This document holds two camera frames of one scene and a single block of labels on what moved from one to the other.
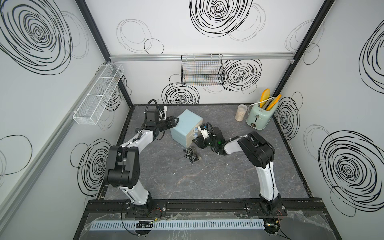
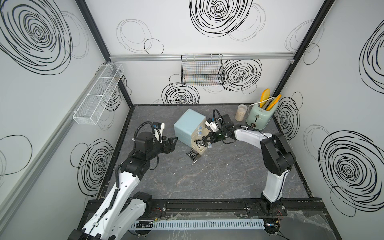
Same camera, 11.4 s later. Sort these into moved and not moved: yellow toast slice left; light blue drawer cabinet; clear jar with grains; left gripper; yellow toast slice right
Moved: left gripper
Not moved: clear jar with grains; light blue drawer cabinet; yellow toast slice left; yellow toast slice right
